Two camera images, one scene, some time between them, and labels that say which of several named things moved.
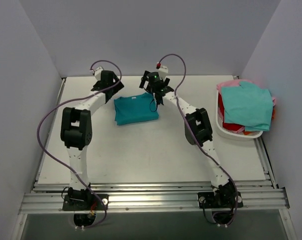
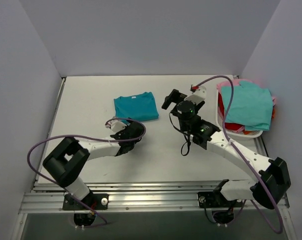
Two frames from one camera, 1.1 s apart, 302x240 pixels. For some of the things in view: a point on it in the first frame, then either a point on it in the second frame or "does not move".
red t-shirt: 228,126 does not move
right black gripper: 144,79 -> 173,99
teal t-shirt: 132,109 does not move
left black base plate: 84,202 does not move
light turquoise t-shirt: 245,106 does not move
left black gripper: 115,85 -> 130,132
